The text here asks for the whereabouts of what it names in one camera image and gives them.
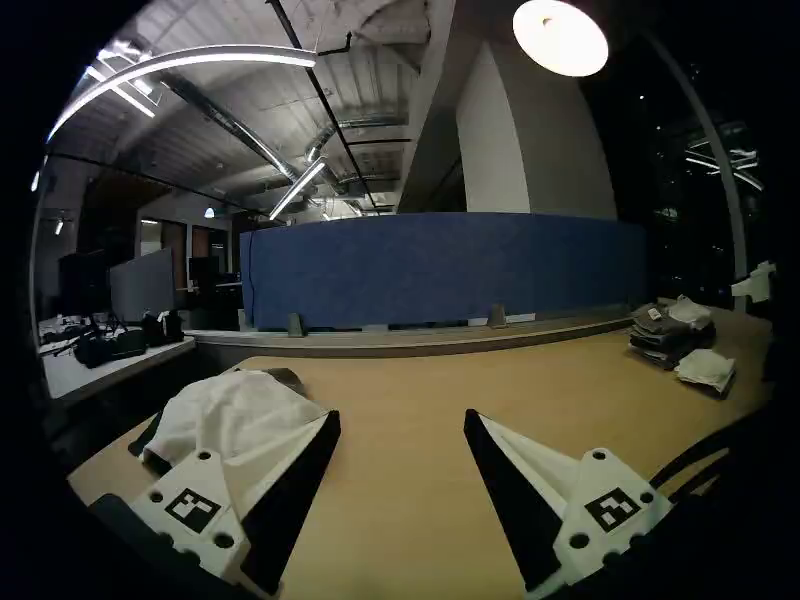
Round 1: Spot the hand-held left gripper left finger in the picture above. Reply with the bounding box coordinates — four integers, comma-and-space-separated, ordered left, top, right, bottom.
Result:
127, 409, 343, 596

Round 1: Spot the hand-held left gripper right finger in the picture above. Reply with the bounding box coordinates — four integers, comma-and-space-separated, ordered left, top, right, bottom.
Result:
462, 408, 674, 594

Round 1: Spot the heap of white towels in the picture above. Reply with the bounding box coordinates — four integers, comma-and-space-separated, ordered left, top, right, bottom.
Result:
127, 367, 329, 471

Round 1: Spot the white desk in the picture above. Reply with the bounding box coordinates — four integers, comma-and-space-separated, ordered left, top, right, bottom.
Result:
38, 317, 198, 403

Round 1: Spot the stack of white towels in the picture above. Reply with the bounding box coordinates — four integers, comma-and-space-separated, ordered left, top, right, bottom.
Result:
674, 347, 738, 399

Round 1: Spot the stack of black towels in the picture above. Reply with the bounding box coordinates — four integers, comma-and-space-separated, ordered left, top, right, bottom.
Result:
627, 294, 718, 371

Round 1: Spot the grey desk screen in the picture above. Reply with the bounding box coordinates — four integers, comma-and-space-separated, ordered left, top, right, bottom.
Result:
108, 246, 177, 324

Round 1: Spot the white cloth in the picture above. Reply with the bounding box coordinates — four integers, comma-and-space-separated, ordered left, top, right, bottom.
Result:
729, 261, 778, 306

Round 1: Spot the blue desk screen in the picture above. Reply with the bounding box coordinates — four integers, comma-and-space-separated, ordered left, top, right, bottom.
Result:
187, 211, 652, 360

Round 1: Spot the black cable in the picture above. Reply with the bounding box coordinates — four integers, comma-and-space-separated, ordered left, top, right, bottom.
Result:
648, 429, 734, 496

